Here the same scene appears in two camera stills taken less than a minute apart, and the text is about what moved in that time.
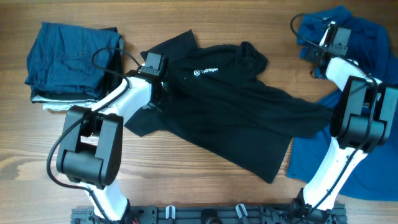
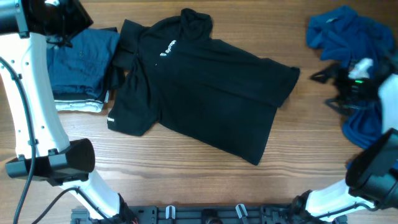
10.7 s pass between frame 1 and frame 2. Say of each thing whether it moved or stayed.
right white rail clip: stayed
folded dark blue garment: stayed
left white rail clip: stayed
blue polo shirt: moved
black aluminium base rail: stayed
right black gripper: moved
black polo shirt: moved
